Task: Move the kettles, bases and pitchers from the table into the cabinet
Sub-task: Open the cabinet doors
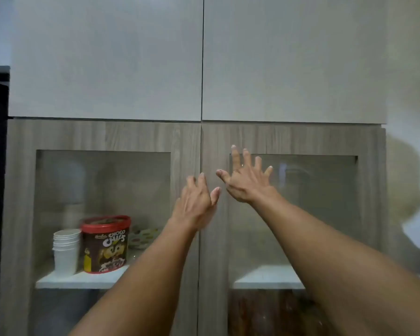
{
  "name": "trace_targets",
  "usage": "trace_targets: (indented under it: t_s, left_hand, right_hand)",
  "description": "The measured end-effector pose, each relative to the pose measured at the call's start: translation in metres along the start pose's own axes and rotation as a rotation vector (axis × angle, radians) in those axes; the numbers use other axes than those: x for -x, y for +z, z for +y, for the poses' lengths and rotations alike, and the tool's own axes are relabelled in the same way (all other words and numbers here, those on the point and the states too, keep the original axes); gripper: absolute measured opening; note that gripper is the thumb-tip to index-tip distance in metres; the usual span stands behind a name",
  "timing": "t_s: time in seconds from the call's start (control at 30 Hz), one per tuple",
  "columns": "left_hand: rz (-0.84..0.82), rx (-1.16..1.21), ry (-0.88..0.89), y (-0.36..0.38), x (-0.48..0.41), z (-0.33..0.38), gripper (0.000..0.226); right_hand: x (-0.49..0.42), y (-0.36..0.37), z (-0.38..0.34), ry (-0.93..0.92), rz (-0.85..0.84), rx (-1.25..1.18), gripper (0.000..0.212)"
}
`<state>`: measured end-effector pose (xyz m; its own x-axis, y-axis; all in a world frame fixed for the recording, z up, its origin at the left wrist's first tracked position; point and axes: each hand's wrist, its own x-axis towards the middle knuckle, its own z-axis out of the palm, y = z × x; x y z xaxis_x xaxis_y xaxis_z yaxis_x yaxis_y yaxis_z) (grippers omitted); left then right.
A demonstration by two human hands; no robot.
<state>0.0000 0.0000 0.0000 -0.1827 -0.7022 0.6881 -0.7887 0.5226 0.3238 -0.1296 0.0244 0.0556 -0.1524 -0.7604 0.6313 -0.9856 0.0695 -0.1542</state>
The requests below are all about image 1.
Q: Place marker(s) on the polka dot plate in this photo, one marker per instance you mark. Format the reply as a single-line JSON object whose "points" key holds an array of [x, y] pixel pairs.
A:
{"points": [[143, 237]]}

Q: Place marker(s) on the white upper cabinet door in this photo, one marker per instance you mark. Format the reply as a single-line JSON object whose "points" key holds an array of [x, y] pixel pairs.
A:
{"points": [[294, 59], [105, 59]]}

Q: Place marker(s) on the person's left forearm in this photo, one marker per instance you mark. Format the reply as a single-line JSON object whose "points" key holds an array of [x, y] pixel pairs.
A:
{"points": [[143, 283]]}

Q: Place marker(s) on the person's left hand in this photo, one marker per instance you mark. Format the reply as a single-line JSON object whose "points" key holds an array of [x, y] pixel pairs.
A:
{"points": [[194, 206]]}

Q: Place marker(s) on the stack of white paper cups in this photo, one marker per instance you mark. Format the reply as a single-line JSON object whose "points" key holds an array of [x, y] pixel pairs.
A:
{"points": [[66, 251]]}

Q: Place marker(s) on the person's right hand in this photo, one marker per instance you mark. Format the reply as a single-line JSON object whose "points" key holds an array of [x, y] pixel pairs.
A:
{"points": [[246, 185]]}

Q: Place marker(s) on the red lidded snack tub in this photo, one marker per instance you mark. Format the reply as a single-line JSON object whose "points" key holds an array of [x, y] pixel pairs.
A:
{"points": [[105, 244]]}

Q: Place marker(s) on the person's right forearm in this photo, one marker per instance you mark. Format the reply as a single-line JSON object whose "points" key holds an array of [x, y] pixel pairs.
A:
{"points": [[336, 262]]}

